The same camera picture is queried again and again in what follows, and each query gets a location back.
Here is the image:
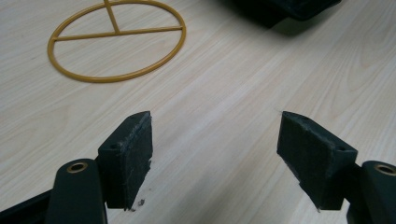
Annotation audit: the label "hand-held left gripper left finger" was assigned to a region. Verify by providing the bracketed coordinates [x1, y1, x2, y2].
[97, 110, 154, 211]

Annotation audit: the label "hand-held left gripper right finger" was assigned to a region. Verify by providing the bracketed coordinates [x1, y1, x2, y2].
[276, 110, 359, 210]

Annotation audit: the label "dark object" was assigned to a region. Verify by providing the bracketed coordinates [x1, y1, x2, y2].
[218, 0, 343, 29]

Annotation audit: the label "yellow metal ring stand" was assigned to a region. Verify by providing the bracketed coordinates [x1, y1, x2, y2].
[47, 0, 187, 84]

